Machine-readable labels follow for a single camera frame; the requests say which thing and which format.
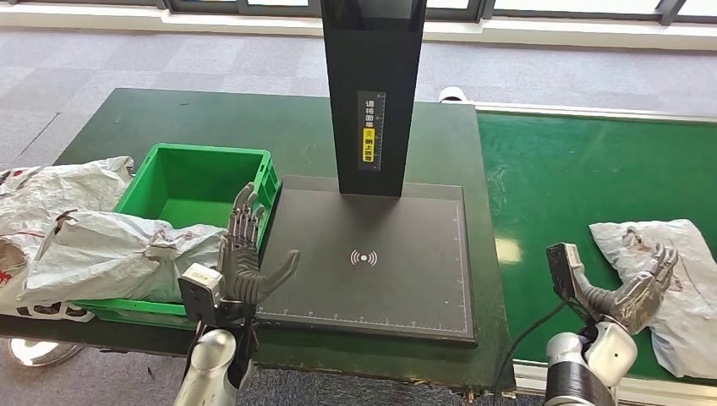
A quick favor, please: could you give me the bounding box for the dark green table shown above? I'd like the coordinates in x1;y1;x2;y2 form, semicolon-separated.
0;87;517;392

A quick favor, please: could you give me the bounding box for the white woven sack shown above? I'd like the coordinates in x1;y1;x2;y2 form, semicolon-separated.
0;156;135;324

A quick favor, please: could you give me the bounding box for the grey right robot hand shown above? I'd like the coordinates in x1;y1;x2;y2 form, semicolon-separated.
571;242;680;336

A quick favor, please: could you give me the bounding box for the grey poly parcel red stain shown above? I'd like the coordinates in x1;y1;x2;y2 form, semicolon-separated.
16;210;228;305

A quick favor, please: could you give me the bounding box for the black yellow label sticker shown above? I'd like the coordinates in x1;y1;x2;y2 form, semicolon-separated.
356;91;387;172

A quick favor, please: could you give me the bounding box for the black inbound scanner machine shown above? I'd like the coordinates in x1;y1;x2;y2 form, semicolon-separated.
255;0;479;344

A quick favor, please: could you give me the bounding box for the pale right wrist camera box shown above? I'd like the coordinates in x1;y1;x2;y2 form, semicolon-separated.
545;242;585;301

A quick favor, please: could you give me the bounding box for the grey poly parcel brown stain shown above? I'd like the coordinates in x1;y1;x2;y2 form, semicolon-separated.
588;218;717;381

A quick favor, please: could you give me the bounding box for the green conveyor belt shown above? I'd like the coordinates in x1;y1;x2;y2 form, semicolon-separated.
474;101;717;406

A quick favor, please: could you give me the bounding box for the green plastic crate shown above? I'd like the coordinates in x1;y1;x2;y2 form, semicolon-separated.
73;142;282;332

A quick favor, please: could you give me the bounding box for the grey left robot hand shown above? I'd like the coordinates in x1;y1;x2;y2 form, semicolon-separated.
216;182;301;306

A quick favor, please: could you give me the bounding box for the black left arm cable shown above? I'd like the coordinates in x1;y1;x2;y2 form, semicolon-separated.
182;321;205;382

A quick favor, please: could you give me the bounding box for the chrome round stand base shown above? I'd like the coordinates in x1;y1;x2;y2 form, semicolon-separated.
6;338;84;370

